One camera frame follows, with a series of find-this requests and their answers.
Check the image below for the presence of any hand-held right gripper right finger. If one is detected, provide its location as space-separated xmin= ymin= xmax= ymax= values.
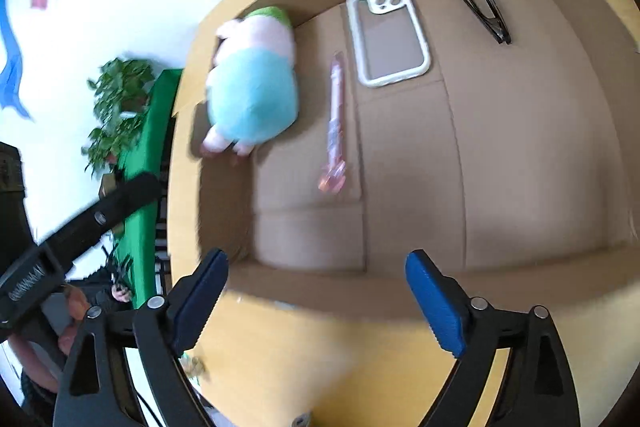
xmin=404 ymin=249 xmax=582 ymax=427

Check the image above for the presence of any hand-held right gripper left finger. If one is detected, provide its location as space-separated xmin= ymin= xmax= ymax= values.
xmin=52 ymin=248 xmax=230 ymax=427

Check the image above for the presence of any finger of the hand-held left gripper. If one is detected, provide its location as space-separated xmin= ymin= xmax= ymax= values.
xmin=36 ymin=172 xmax=164 ymax=269

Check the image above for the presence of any cardboard box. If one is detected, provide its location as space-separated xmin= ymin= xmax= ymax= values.
xmin=167 ymin=0 xmax=640 ymax=324

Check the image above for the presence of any pink pig plush toy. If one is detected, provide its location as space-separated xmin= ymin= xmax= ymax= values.
xmin=200 ymin=6 xmax=302 ymax=158

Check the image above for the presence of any pink pen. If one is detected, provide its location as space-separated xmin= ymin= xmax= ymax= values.
xmin=318 ymin=52 xmax=348 ymax=194

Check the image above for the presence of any white phone case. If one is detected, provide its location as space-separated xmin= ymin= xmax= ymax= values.
xmin=346 ymin=0 xmax=432 ymax=88

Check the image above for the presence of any person's left hand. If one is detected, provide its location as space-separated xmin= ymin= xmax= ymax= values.
xmin=56 ymin=283 xmax=97 ymax=358

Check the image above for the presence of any black cabinet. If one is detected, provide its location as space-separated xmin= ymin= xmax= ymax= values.
xmin=0 ymin=141 xmax=27 ymax=235

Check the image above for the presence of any potted green plant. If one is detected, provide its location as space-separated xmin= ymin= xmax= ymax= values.
xmin=82 ymin=57 xmax=157 ymax=174

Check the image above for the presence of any blue wall decoration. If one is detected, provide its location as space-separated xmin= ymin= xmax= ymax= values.
xmin=0 ymin=0 xmax=37 ymax=124

